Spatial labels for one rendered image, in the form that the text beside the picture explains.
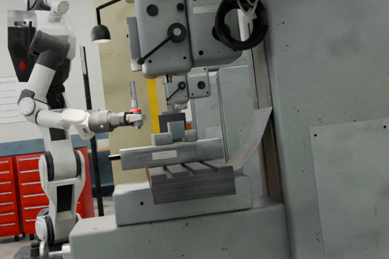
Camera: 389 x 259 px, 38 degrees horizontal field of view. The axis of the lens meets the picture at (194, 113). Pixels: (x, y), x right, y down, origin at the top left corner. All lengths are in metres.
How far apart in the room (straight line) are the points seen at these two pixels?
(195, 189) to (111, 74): 2.45
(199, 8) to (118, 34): 1.89
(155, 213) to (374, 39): 1.01
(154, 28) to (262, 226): 0.83
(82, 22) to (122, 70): 7.54
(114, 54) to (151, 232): 2.09
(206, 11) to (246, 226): 0.81
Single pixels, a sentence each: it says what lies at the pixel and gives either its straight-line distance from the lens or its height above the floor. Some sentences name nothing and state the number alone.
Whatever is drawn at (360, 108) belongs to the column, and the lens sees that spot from 2.15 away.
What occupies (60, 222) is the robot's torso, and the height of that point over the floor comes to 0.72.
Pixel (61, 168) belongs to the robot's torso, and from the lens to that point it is 2.69.
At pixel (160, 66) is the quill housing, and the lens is 2.14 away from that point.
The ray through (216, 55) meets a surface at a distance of 2.14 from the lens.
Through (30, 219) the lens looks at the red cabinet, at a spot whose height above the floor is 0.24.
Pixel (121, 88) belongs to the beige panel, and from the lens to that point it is 3.95.
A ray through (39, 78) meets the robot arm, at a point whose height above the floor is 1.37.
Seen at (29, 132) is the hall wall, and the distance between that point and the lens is 11.40.
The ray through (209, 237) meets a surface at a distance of 2.11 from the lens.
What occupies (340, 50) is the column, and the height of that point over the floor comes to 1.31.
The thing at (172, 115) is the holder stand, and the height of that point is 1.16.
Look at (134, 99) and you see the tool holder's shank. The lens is 2.26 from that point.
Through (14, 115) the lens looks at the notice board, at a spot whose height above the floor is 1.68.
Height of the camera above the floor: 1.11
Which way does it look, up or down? 1 degrees up
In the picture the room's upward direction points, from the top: 7 degrees counter-clockwise
